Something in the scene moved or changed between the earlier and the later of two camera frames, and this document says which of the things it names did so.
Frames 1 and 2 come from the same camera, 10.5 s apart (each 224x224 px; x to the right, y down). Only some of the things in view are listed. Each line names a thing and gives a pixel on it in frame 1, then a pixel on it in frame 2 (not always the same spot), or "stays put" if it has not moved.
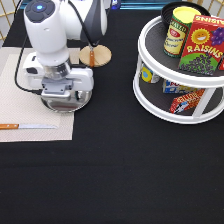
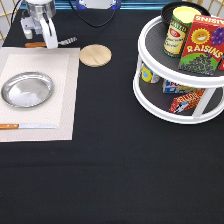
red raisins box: (204, 44) stays put
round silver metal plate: (78, 99) → (27, 89)
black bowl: (168, 10) stays put
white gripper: (82, 78) → (45, 26)
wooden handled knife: (26, 126) stays put
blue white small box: (170, 87) stays put
